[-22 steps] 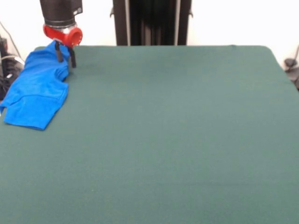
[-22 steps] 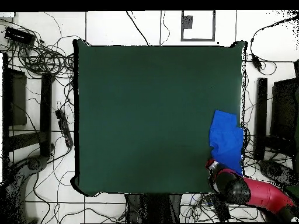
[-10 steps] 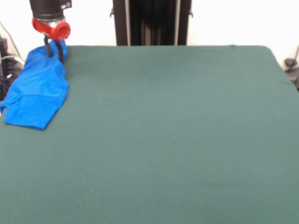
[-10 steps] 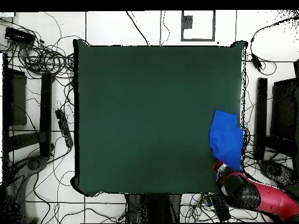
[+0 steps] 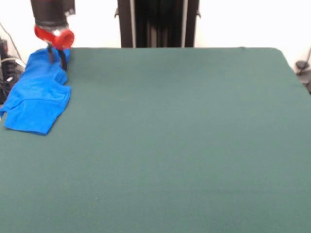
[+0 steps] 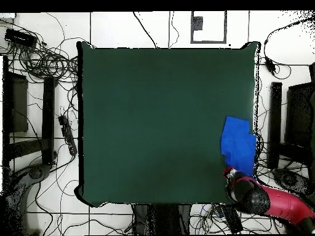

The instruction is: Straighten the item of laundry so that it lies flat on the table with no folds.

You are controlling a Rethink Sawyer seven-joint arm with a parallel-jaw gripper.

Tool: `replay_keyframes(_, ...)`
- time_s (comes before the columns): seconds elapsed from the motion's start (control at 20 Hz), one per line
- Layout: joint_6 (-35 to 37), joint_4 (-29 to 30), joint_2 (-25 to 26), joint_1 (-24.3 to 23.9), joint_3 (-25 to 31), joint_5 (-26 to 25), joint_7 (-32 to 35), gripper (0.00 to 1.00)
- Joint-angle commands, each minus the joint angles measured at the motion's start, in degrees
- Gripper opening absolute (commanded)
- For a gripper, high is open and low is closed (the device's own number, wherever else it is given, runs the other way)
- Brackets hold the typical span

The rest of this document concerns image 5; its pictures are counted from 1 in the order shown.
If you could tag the dark green table cloth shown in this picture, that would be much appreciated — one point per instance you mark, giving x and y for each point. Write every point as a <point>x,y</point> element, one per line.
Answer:
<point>194,145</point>

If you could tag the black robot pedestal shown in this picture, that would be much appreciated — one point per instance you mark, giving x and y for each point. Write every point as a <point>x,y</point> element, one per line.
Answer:
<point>158,24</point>

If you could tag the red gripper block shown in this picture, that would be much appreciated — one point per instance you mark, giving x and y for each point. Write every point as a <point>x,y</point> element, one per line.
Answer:
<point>60,40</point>

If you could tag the small black box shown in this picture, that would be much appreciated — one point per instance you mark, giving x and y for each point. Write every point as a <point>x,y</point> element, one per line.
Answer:
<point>3,48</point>

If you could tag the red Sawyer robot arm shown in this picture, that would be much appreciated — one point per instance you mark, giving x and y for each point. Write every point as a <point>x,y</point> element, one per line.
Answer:
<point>48,12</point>

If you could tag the blue shirt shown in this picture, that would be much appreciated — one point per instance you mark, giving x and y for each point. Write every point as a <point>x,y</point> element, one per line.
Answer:
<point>36,97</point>

